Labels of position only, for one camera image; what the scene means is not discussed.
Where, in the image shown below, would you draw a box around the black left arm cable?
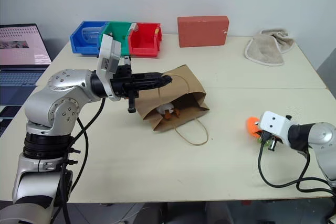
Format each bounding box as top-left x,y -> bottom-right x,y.
49,97 -> 106,224

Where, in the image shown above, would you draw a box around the green plastic bin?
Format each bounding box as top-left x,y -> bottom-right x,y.
98,21 -> 135,56

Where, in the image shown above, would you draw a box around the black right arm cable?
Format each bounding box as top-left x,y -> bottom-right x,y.
257,131 -> 336,196

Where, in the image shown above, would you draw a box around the blue plastic bin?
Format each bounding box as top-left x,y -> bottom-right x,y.
69,20 -> 110,56

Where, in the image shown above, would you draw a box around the red plastic bin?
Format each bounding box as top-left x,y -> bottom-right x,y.
128,22 -> 163,58

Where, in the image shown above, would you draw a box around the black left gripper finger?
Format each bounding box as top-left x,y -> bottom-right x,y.
133,80 -> 171,91
132,71 -> 173,82

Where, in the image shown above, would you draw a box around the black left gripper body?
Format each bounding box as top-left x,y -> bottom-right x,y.
112,55 -> 137,114

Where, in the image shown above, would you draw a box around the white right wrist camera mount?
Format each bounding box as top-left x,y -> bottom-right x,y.
258,111 -> 292,146

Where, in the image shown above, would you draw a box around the beige towel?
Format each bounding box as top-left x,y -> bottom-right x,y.
243,28 -> 295,67

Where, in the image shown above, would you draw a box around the brown paper bag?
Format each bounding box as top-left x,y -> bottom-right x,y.
133,64 -> 211,146

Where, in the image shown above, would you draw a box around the clear plastic cup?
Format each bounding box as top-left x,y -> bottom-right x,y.
81,26 -> 104,46

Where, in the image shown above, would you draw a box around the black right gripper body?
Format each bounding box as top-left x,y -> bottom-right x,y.
258,129 -> 279,153

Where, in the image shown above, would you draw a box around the white plush toy orange feet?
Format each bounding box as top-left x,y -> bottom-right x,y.
156,103 -> 182,120

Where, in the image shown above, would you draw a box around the red rectangular block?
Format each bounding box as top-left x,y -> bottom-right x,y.
177,15 -> 230,49

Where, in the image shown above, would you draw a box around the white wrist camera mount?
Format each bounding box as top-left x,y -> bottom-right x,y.
95,34 -> 123,102
258,111 -> 292,146

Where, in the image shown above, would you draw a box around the open laptop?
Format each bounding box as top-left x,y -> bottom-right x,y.
0,23 -> 53,87

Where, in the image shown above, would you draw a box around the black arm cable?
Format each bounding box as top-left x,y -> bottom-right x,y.
257,131 -> 336,196
49,97 -> 106,224

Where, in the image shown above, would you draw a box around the orange carrot plush toy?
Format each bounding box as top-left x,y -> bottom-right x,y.
246,116 -> 269,149

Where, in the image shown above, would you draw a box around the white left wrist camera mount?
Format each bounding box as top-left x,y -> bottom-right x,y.
95,34 -> 123,102

